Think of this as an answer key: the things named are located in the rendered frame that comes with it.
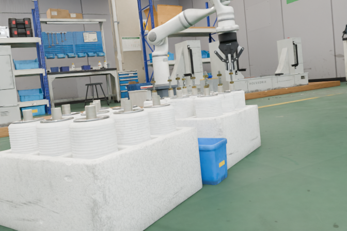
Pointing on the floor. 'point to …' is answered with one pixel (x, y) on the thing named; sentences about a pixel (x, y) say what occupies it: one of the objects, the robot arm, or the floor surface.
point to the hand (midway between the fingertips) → (230, 67)
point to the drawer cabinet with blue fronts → (124, 78)
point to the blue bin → (213, 160)
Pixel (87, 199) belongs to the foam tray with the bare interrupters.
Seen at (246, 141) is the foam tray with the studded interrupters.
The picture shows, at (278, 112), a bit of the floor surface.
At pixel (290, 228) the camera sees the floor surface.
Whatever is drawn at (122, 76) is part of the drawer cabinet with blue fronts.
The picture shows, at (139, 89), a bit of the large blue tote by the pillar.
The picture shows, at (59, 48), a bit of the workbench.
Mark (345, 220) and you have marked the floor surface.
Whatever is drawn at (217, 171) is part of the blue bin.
